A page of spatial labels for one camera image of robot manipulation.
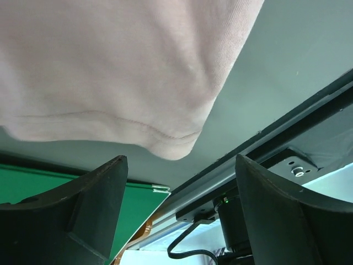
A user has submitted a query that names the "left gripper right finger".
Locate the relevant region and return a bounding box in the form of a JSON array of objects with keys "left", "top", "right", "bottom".
[{"left": 235, "top": 155, "right": 352, "bottom": 264}]

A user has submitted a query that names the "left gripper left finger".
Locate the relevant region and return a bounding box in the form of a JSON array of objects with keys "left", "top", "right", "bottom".
[{"left": 1, "top": 155, "right": 128, "bottom": 264}]

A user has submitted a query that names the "pink t shirt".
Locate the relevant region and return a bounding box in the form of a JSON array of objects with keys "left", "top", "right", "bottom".
[{"left": 1, "top": 1, "right": 263, "bottom": 160}]

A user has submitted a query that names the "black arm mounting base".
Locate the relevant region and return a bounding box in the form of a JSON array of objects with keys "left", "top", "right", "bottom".
[{"left": 163, "top": 106, "right": 352, "bottom": 214}]

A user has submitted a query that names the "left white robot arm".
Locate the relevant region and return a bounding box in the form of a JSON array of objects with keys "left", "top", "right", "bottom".
[{"left": 1, "top": 155, "right": 352, "bottom": 264}]

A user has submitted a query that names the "green book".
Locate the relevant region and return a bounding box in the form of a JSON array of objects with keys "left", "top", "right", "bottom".
[{"left": 1, "top": 164, "right": 169, "bottom": 264}]

